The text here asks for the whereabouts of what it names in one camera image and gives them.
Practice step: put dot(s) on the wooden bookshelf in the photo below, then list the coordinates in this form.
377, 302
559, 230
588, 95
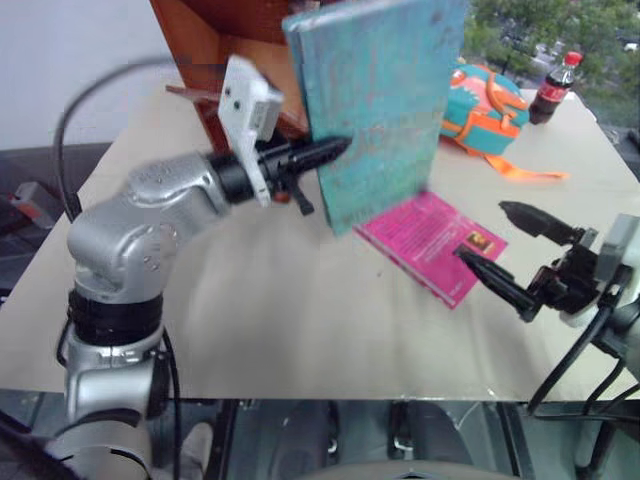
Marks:
200, 40

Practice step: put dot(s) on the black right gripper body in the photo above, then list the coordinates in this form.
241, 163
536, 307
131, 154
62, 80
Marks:
570, 282

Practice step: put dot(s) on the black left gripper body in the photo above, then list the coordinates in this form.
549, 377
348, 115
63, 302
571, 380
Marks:
276, 162

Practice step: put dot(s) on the cola bottle with red cap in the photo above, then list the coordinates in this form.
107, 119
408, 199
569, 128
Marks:
550, 92

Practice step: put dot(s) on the pink book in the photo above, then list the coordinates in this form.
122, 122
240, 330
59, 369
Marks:
425, 240

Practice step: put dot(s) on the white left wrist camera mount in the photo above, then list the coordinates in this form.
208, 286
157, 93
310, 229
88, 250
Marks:
240, 105

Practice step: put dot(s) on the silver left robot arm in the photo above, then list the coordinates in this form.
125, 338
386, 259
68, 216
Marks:
150, 195

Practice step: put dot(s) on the teal hardcover book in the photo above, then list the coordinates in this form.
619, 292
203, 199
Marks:
375, 100

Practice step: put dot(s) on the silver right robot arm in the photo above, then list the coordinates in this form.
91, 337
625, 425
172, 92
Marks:
627, 325

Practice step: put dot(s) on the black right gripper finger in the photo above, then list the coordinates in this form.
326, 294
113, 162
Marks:
532, 216
497, 281

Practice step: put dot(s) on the black metal table frame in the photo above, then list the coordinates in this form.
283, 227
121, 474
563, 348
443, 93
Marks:
512, 440

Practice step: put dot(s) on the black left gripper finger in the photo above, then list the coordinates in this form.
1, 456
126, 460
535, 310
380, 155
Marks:
320, 151

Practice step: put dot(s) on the teal and orange backpack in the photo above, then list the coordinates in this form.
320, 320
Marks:
480, 125

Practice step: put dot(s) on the grey box with red stripe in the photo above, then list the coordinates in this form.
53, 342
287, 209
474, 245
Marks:
32, 202

